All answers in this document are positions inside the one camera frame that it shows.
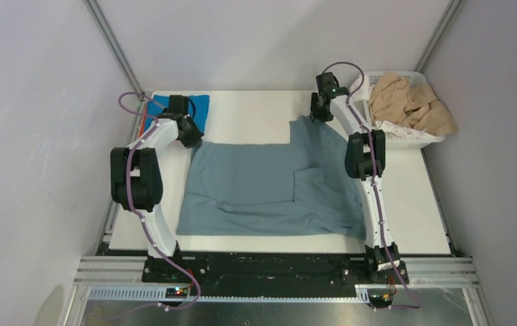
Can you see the aluminium frame rail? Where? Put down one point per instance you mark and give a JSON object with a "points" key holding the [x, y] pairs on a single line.
{"points": [[119, 278]]}

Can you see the folded blue t-shirt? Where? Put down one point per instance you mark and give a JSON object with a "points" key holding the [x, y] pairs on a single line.
{"points": [[201, 103]]}

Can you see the right corner aluminium post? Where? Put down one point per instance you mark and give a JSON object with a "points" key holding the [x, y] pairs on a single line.
{"points": [[444, 24]]}

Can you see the white laundry basket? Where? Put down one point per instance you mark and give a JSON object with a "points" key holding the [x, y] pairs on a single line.
{"points": [[415, 79]]}

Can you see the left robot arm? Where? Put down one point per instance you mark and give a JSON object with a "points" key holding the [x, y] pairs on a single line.
{"points": [[135, 175]]}

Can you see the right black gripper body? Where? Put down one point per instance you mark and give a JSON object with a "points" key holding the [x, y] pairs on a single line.
{"points": [[318, 113]]}

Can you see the left controller board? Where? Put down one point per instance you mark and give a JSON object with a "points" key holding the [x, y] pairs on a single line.
{"points": [[178, 293]]}

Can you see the controller board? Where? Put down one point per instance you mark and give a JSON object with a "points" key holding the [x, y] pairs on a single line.
{"points": [[178, 293], [380, 302]]}

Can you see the beige crumpled t-shirt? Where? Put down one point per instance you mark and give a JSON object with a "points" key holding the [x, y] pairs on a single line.
{"points": [[394, 100]]}

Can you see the grey-blue t-shirt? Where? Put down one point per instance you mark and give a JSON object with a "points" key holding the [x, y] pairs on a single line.
{"points": [[299, 188]]}

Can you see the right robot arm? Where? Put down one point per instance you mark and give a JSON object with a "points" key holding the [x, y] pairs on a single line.
{"points": [[364, 162]]}

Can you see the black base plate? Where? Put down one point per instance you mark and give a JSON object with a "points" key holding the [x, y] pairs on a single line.
{"points": [[271, 275]]}

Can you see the folded orange t-shirt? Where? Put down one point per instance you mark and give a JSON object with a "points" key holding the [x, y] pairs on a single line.
{"points": [[142, 128]]}

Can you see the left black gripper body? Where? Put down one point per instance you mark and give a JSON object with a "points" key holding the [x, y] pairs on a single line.
{"points": [[193, 136]]}

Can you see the corner aluminium post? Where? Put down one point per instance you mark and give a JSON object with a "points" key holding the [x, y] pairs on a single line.
{"points": [[444, 24], [105, 29]]}

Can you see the left corner aluminium post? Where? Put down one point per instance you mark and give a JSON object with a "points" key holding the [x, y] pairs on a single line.
{"points": [[105, 29]]}

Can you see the right controller board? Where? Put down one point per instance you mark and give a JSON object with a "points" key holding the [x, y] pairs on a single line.
{"points": [[380, 302]]}

